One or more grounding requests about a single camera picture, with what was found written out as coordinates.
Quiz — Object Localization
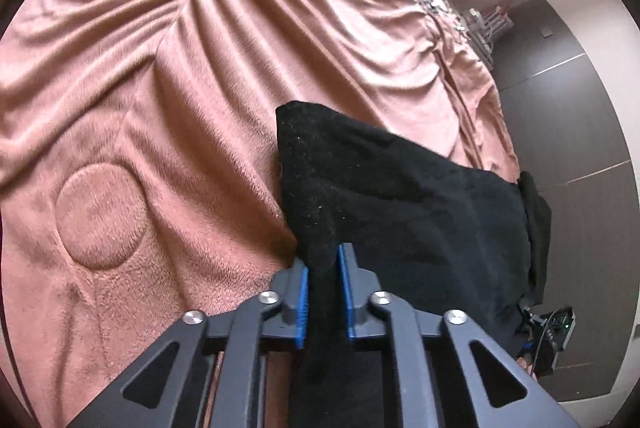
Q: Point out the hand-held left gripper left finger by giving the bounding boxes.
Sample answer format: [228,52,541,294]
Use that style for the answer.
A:
[65,255,308,428]

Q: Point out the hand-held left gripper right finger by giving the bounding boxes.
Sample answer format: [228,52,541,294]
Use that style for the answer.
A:
[337,242,583,428]

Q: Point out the black pants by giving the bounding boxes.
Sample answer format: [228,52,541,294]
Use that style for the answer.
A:
[275,99,553,428]

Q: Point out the brown fleece blanket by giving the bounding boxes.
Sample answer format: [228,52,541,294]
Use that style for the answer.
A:
[0,0,521,428]

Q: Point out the white drying rack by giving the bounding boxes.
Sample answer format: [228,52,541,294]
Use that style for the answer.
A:
[462,6,516,69]

